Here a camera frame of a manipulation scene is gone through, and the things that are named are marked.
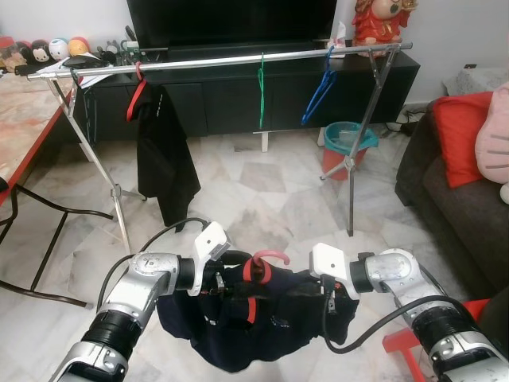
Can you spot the red plastic hanger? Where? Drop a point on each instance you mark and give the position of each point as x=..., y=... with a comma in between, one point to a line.
x=137, y=99
x=265, y=273

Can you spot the black jacket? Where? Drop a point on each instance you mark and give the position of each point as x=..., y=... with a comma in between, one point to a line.
x=167, y=159

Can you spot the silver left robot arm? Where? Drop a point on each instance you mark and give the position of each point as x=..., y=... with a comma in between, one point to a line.
x=143, y=278

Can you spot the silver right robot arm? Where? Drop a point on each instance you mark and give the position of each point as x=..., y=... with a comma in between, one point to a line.
x=398, y=270

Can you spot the blue plastic hanger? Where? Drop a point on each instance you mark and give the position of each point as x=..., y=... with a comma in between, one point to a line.
x=306, y=118

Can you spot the green plastic hanger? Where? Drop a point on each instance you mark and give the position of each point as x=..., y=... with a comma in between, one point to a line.
x=261, y=95

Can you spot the dark navy plastic hanger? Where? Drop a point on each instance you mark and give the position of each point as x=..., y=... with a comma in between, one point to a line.
x=90, y=115

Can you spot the red plastic stool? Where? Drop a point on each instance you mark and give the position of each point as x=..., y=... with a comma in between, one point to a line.
x=402, y=344

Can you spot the red waste bin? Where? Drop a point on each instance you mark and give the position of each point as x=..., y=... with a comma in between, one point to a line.
x=358, y=159

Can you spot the dark grey fabric sofa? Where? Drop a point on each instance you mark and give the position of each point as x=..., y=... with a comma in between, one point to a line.
x=461, y=223

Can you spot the teal plastic bin liner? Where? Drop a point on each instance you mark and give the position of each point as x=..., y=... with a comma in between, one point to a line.
x=330, y=135

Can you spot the black TV cabinet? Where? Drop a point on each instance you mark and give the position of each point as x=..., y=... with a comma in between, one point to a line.
x=231, y=99

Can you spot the red cushion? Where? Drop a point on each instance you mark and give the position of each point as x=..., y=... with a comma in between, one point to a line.
x=457, y=135

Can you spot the chrome clothes rack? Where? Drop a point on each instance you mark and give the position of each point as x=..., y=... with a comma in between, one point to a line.
x=207, y=60

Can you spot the pink cat face cushion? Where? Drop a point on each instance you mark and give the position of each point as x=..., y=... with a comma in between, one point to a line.
x=495, y=139

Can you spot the white papers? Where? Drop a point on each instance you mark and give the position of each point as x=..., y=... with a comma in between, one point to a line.
x=94, y=78

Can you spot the side table with lace cloth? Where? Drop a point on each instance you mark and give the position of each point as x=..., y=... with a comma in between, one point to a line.
x=469, y=83

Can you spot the marble top folding table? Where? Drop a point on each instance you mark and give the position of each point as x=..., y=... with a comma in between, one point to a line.
x=24, y=119

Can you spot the black flat screen TV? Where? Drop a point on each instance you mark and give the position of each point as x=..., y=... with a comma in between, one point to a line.
x=231, y=20

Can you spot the orange plush ball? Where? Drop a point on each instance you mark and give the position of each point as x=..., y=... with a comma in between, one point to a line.
x=78, y=47

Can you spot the red laughing Buddha statue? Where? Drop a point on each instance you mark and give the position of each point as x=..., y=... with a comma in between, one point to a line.
x=382, y=24

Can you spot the white plush ball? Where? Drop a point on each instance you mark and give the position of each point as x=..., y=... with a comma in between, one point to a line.
x=60, y=49

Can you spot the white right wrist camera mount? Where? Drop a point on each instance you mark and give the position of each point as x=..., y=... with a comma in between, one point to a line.
x=330, y=263

